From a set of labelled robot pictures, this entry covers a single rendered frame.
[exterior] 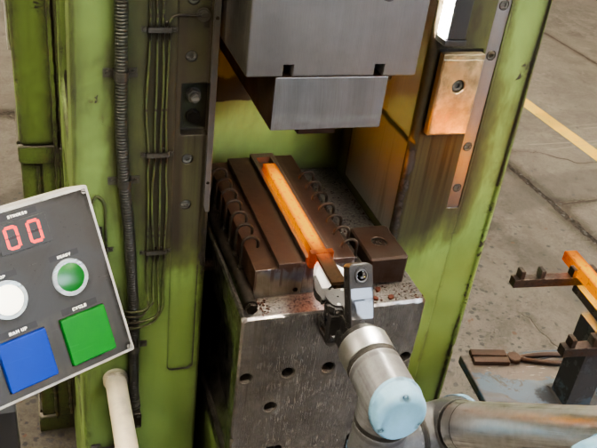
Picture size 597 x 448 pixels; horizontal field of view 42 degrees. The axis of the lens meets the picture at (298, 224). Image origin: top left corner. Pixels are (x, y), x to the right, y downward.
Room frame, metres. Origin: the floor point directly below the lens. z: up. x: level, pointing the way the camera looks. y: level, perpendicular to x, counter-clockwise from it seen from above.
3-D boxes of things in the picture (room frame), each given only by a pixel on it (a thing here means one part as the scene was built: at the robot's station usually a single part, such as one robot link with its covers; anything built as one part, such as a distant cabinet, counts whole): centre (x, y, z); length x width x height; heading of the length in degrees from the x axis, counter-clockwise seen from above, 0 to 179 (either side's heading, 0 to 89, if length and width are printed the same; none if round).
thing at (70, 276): (0.95, 0.34, 1.09); 0.05 x 0.03 x 0.04; 112
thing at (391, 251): (1.34, -0.17, 0.95); 0.12 x 0.08 x 0.06; 22
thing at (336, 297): (1.07, -0.11, 0.97); 0.12 x 0.08 x 0.09; 22
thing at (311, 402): (1.44, 0.01, 0.69); 0.56 x 0.38 x 0.45; 22
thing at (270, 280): (1.41, 0.05, 0.96); 0.42 x 0.20 x 0.09; 22
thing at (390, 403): (0.91, -0.17, 0.97); 0.12 x 0.09 x 0.10; 22
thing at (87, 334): (0.91, 0.30, 1.01); 0.07 x 0.05 x 0.07; 137
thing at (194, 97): (1.28, 0.22, 1.24); 0.03 x 0.03 x 0.07; 22
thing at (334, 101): (1.41, 0.05, 1.32); 0.42 x 0.20 x 0.10; 22
